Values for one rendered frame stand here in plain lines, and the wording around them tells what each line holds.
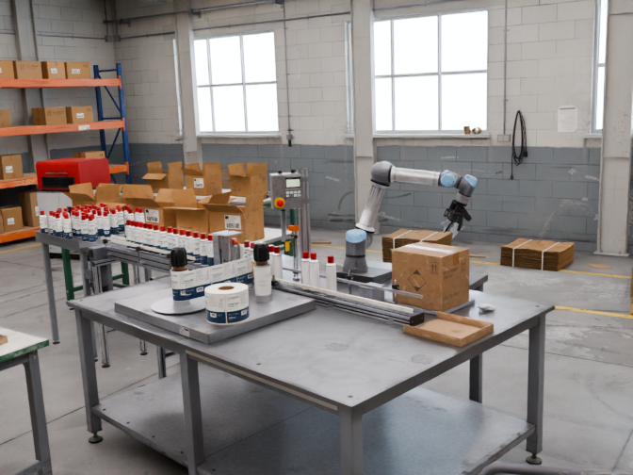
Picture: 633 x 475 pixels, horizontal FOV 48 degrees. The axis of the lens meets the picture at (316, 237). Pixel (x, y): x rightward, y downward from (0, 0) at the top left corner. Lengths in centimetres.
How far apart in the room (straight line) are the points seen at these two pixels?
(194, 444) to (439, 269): 140
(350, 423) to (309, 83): 799
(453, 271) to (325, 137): 679
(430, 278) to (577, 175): 545
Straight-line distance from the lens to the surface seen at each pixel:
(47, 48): 1211
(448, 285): 345
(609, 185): 860
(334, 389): 264
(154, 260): 480
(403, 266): 352
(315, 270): 368
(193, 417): 339
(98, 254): 531
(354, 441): 262
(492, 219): 910
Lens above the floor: 188
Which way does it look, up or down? 11 degrees down
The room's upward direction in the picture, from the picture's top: 2 degrees counter-clockwise
